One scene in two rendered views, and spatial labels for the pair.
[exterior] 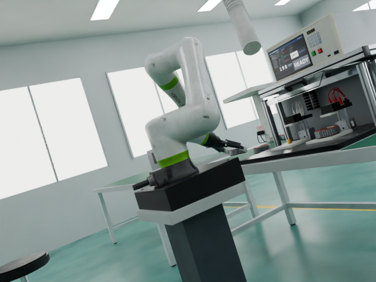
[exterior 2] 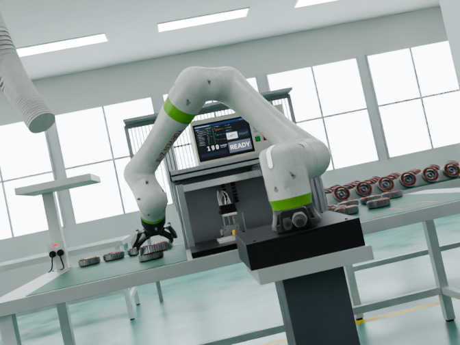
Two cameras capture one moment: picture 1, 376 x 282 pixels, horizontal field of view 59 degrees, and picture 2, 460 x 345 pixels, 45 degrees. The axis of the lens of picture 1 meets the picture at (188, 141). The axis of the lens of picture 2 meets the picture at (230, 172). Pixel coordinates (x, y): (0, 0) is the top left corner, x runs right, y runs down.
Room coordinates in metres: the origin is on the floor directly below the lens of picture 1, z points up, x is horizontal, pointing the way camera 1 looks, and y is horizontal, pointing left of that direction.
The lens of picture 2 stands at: (0.77, 1.66, 0.96)
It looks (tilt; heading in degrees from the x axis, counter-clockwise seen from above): 2 degrees up; 294
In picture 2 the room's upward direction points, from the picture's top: 12 degrees counter-clockwise
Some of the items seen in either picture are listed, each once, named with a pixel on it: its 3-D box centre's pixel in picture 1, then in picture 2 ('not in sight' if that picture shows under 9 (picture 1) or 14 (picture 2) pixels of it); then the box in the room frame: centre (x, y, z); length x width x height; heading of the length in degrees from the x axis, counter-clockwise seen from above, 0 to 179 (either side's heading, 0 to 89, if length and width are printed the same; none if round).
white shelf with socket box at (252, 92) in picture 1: (259, 116); (68, 225); (2.74, -0.62, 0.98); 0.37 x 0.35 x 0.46; 30
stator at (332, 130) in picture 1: (327, 131); not in sight; (1.56, -0.63, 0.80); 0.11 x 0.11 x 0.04
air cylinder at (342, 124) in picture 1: (346, 125); not in sight; (1.63, -0.76, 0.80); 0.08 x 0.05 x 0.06; 30
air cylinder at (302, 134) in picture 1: (306, 134); (231, 231); (1.84, -0.64, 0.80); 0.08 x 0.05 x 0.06; 30
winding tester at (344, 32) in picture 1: (324, 47); (236, 139); (1.82, -0.86, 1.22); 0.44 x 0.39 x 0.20; 30
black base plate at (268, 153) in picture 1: (311, 143); (263, 235); (1.67, -0.58, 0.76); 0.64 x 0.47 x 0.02; 30
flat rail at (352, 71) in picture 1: (306, 89); (247, 175); (1.72, -0.66, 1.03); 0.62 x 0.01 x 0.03; 30
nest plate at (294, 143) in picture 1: (290, 144); (235, 237); (1.77, -0.51, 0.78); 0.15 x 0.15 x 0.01; 30
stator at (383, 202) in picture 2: not in sight; (378, 202); (1.25, -1.08, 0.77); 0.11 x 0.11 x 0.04
